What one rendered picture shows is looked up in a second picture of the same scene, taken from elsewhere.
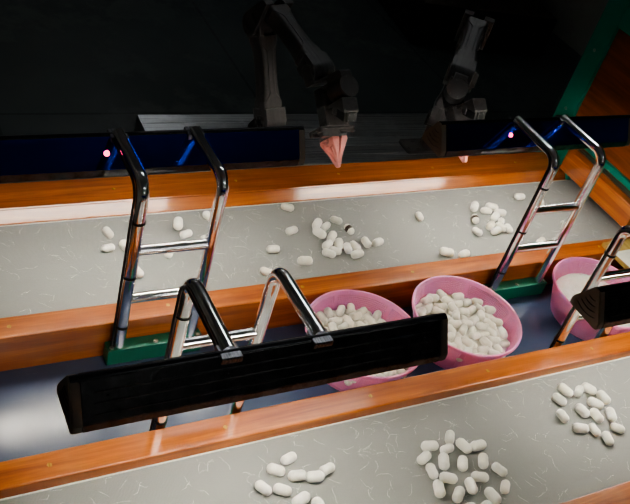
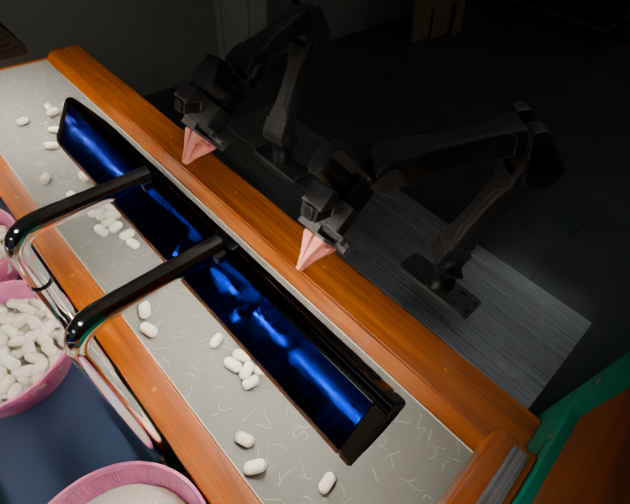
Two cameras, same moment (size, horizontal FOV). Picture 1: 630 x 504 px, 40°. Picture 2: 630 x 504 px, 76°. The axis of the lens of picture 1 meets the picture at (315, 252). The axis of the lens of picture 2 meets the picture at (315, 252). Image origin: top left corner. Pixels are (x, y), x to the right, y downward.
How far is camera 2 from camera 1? 2.27 m
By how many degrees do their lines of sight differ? 56
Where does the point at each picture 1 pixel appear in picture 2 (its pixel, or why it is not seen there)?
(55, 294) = not seen: outside the picture
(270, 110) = (270, 118)
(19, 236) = (52, 80)
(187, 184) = (146, 117)
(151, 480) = not seen: outside the picture
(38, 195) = (90, 71)
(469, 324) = not seen: outside the picture
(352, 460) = not seen: outside the picture
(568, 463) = not seen: outside the picture
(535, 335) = (54, 479)
